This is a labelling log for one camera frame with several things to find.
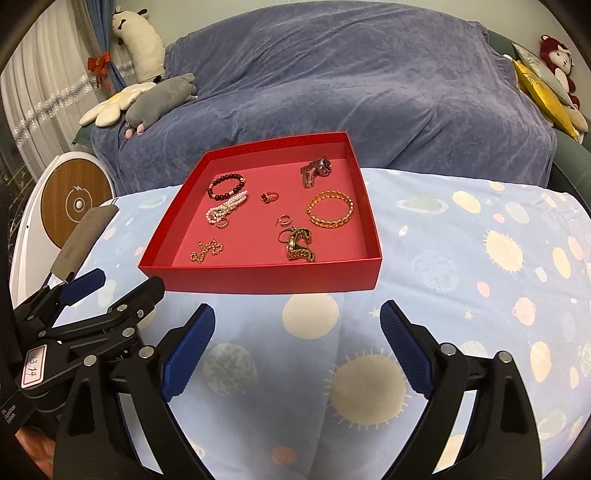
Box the white pearl bracelet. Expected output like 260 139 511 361
204 191 250 227

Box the dark bead bracelet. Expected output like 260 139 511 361
206 172 247 201

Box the gold hoop earring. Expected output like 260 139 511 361
276 214 293 227

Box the gold wristwatch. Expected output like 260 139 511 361
287 226 315 262

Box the gold chain bangle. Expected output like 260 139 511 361
305 190 355 229

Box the silver metal watch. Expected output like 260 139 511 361
301 157 332 189

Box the left hand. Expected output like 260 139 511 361
16 427 55 479

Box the round wooden white device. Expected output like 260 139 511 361
9 151 115 305

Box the space-pattern blue tablecloth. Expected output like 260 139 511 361
50 166 591 480

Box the flower-shaped cream pillow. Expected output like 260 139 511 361
79 82 156 128

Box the red shallow box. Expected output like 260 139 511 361
138 132 382 294

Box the white curtain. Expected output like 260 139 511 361
1 1 104 179

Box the grey plush toy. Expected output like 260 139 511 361
124 73 197 139

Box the red ribbon bow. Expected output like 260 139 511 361
86 51 111 90

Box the cream alpaca plush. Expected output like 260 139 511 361
112 7 165 83

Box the yellow satin pillow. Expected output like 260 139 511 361
513 61 579 140

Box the blue-grey bed blanket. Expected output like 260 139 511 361
91 2 557 193

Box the grey-green pillow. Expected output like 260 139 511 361
513 44 575 108

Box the red monkey plush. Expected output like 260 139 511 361
540 35 580 109

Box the green sofa bed frame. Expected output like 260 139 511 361
487 30 590 208

